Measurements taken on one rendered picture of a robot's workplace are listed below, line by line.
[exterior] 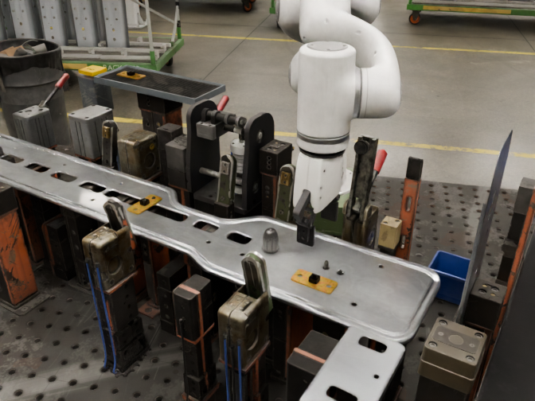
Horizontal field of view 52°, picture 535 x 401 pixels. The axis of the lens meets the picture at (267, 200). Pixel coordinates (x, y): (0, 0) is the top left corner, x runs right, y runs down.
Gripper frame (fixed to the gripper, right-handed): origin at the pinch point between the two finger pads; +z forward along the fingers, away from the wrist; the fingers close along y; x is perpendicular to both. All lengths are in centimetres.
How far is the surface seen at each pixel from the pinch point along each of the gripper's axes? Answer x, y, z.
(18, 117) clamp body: -106, -17, 7
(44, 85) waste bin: -269, -148, 61
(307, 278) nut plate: -1.4, 0.1, 12.1
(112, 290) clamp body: -37.9, 15.4, 19.5
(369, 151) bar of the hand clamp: 0.6, -20.8, -6.4
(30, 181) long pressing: -79, 1, 12
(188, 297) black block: -18.4, 14.7, 13.4
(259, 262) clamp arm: -4.2, 12.5, 1.4
